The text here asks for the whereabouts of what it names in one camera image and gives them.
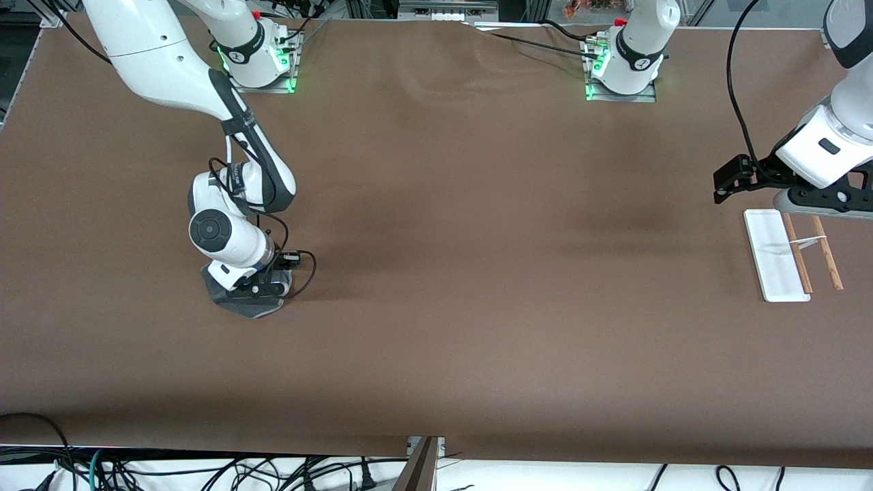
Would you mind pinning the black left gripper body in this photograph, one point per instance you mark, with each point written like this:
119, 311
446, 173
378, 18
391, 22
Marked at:
765, 168

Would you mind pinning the grey towel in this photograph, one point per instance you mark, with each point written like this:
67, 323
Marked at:
254, 310

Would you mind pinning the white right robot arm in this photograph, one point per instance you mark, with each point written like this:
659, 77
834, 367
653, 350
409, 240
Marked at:
150, 54

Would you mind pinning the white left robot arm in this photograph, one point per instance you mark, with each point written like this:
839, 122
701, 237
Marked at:
638, 54

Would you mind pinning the white rack with wooden rods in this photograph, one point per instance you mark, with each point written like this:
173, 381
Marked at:
774, 259

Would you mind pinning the white power strip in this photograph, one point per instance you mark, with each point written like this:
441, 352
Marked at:
447, 15

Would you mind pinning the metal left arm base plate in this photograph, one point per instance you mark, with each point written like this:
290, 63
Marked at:
620, 98

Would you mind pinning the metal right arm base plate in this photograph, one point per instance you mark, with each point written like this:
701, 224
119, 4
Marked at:
262, 89

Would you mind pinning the metal frame post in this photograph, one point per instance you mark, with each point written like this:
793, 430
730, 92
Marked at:
423, 470

